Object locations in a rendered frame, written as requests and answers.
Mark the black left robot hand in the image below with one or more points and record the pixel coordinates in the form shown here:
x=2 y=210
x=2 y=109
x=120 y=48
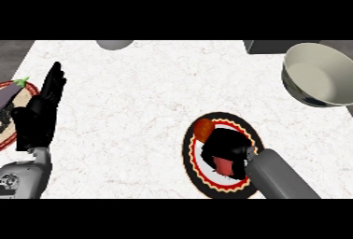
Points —
x=41 y=118

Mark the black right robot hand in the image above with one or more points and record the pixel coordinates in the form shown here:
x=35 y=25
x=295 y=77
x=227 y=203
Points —
x=227 y=146

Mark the red orange bell pepper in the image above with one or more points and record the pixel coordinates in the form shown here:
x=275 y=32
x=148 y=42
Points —
x=203 y=129

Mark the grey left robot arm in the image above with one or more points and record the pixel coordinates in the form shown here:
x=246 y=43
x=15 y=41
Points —
x=24 y=178

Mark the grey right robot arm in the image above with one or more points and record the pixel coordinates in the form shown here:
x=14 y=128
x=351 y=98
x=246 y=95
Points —
x=278 y=176

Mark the red-rimmed beige plate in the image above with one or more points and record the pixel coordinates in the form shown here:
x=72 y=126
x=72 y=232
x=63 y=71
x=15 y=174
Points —
x=18 y=102

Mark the black red-rimmed plate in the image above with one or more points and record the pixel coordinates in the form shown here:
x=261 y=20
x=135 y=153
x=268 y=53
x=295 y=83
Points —
x=197 y=161

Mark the cream bowl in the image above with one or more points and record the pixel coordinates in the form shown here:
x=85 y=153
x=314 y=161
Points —
x=317 y=76

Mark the purple eggplant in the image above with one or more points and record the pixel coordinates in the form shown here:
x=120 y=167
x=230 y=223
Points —
x=10 y=93

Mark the grey round object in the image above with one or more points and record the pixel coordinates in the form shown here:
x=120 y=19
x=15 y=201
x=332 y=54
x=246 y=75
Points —
x=114 y=44

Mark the dark grey box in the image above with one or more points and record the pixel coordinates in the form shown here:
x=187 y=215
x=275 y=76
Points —
x=275 y=46

